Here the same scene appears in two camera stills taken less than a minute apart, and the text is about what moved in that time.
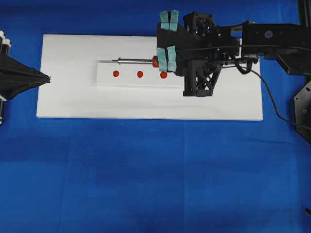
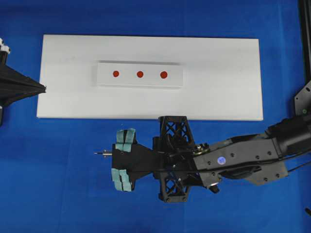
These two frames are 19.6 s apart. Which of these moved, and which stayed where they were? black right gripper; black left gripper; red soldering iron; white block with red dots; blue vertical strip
Moved: black right gripper; red soldering iron; black left gripper
Stayed: blue vertical strip; white block with red dots
